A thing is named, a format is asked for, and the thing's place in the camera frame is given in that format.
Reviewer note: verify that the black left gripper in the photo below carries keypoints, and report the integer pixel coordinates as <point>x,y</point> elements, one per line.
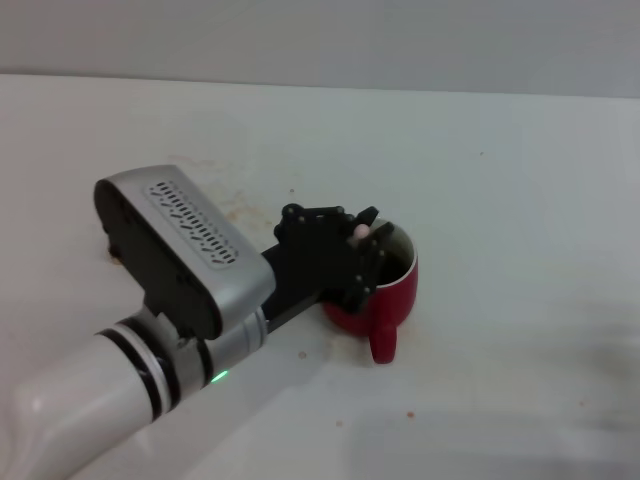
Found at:
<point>315,255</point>

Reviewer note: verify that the red ceramic coffee cup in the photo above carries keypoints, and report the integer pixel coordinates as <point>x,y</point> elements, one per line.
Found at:
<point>395,295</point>

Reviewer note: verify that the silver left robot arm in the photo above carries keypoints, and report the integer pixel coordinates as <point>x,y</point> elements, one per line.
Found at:
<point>75,400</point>

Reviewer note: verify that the plain wooden block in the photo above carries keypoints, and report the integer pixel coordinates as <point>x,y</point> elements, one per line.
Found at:
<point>115,256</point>

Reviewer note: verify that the silver black wrist camera box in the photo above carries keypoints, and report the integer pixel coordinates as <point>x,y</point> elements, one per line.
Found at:
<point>190,250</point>

